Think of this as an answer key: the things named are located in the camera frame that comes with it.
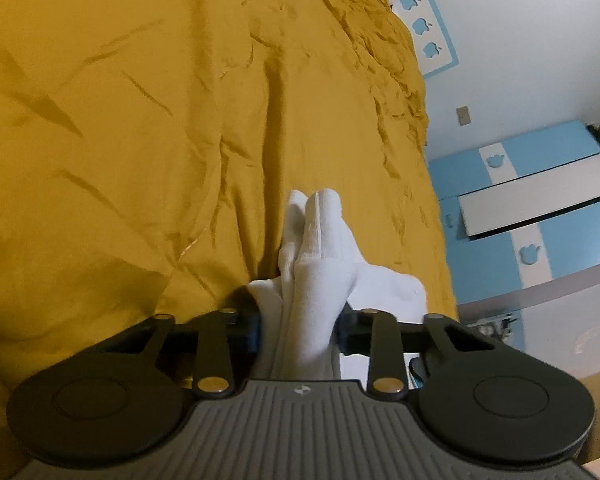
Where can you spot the mustard yellow bedspread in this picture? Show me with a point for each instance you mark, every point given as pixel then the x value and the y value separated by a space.
pixel 148 149

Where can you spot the blue white wardrobe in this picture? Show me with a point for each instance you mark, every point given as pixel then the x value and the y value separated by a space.
pixel 521 221

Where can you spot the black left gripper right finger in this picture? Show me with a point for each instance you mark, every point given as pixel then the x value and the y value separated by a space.
pixel 383 339

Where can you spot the beige wall switch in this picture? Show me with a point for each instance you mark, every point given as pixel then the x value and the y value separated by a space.
pixel 463 116

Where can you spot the white cloth garment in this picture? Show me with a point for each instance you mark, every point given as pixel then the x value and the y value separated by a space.
pixel 321 271

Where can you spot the white blue headboard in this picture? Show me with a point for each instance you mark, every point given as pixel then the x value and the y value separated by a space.
pixel 434 48

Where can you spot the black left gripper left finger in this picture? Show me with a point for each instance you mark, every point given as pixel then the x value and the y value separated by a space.
pixel 206 358

